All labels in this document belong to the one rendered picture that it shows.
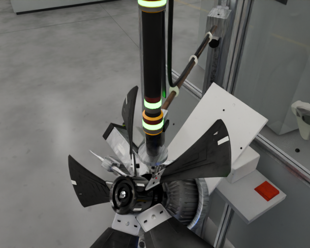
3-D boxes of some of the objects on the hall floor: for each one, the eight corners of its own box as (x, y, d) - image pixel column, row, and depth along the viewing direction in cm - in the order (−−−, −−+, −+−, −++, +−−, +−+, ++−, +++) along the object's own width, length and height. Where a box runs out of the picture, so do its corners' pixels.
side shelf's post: (214, 256, 194) (237, 178, 140) (218, 261, 192) (243, 184, 137) (209, 259, 193) (231, 182, 138) (213, 264, 190) (237, 188, 136)
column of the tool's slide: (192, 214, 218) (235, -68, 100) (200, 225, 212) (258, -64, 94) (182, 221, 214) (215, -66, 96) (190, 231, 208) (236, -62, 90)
